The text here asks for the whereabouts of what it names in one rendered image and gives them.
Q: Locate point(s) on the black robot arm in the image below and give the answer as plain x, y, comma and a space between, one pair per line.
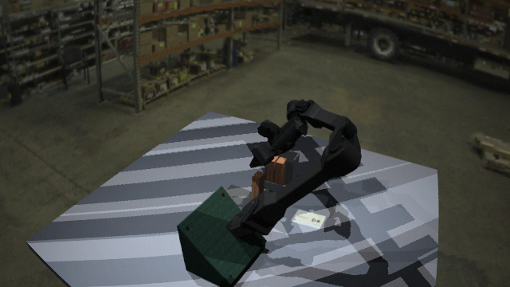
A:
340, 157

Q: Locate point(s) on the brown box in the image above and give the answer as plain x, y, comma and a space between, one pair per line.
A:
271, 170
281, 166
258, 184

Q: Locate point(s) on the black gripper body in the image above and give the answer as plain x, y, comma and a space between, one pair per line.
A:
279, 144

